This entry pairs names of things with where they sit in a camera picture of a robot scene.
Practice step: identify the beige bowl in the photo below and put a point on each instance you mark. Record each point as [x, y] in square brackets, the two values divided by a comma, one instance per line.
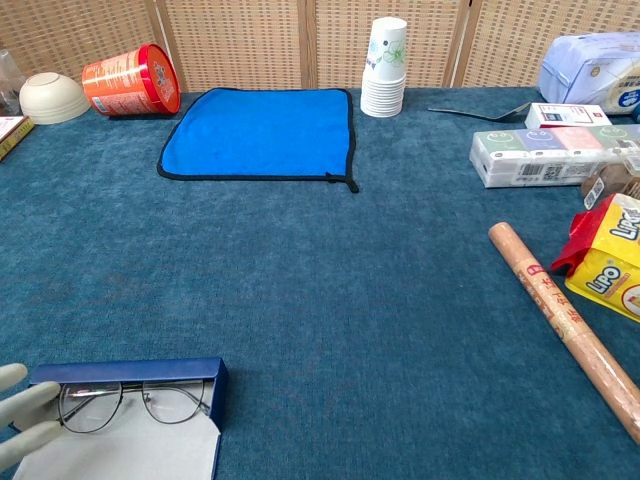
[52, 100]

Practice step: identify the small gold white box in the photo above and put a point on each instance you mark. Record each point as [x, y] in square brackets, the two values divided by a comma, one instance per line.
[12, 132]

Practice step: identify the thin-framed eyeglasses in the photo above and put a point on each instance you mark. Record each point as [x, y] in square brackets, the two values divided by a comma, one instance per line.
[170, 405]

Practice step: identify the white paper cup stack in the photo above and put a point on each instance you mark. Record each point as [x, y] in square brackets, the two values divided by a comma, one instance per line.
[384, 75]

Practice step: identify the metal spoon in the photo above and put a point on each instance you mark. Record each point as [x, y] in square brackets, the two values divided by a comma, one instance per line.
[510, 116]

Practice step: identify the small white red box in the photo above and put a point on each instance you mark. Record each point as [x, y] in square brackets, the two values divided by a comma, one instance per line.
[565, 116]

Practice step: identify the teal table cover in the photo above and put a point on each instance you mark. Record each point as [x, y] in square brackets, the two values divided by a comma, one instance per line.
[375, 375]

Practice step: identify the brown foil roll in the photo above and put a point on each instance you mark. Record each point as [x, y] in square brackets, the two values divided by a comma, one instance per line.
[560, 320]

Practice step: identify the blue and white notebook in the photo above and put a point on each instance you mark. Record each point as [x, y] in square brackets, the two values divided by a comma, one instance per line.
[150, 450]

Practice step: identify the yellow Lipo snack bag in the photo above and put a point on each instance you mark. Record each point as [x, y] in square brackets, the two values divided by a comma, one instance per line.
[610, 270]

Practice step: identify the clear pack brown sachets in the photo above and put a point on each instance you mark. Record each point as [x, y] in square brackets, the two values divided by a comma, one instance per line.
[612, 182]

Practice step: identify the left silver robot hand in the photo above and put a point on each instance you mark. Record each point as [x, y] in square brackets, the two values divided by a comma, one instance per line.
[30, 400]

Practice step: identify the pale blue tissue pack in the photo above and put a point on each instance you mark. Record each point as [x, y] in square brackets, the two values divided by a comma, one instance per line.
[585, 70]

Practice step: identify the blue cloth black trim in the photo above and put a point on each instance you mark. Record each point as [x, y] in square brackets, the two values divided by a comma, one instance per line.
[260, 135]

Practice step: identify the wicker folding screen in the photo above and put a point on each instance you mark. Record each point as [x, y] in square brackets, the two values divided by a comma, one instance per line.
[240, 45]

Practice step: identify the pastel pocket tissue multipack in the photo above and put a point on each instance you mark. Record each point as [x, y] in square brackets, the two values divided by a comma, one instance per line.
[530, 155]

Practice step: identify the orange tub red lid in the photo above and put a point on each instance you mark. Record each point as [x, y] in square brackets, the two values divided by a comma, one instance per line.
[125, 82]

